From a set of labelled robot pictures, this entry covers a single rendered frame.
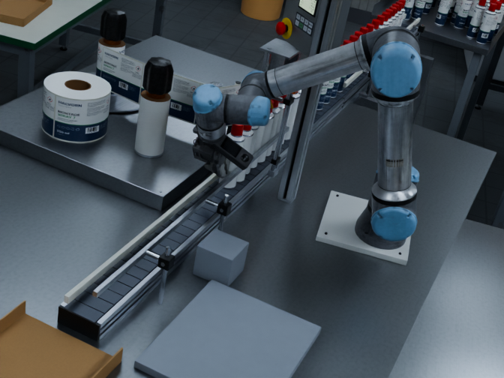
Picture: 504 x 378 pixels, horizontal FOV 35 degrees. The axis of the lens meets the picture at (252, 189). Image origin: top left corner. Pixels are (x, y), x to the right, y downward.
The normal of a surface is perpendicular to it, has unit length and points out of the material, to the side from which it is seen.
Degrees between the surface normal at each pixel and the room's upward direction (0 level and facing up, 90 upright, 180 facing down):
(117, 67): 90
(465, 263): 0
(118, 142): 0
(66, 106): 90
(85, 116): 90
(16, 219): 0
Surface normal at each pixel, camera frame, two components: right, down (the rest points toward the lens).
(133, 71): -0.52, 0.35
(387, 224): -0.14, 0.62
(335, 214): 0.15, -0.83
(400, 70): -0.16, 0.40
